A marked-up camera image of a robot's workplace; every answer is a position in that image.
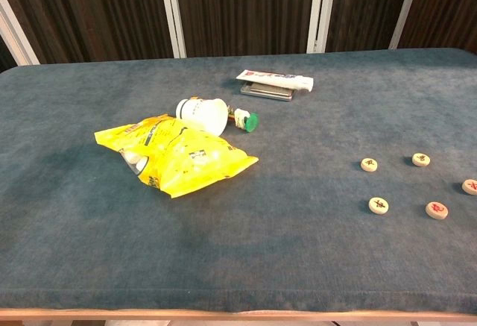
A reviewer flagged white partition frame post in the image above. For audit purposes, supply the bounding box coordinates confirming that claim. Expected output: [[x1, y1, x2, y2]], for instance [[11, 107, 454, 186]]
[[388, 0, 425, 50], [157, 0, 187, 59], [0, 0, 40, 66], [306, 0, 338, 54]]

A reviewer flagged small green capped bottle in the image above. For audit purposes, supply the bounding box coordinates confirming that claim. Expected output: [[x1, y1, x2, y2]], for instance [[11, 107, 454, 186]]
[[226, 106, 259, 133]]

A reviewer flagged blue table cloth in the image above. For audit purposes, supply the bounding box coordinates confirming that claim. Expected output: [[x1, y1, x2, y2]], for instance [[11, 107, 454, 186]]
[[0, 47, 477, 314]]

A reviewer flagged white toothpaste tube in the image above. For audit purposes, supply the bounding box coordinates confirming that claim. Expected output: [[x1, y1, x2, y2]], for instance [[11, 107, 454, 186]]
[[236, 69, 315, 92]]

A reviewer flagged white paper cup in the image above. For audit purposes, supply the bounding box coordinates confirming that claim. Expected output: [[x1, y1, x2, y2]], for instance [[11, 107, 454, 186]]
[[175, 97, 228, 137]]

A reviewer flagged dark grey small box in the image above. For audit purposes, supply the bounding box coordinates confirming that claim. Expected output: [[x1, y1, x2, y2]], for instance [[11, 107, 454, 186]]
[[240, 81, 295, 102]]

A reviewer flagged yellow snack bag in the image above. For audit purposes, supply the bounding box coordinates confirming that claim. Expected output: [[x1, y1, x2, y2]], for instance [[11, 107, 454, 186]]
[[93, 114, 259, 199]]

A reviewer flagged dark brown partition panel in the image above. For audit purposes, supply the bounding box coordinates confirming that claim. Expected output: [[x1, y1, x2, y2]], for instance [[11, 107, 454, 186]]
[[325, 0, 415, 53], [397, 0, 477, 50], [174, 0, 318, 58], [0, 0, 175, 65]]

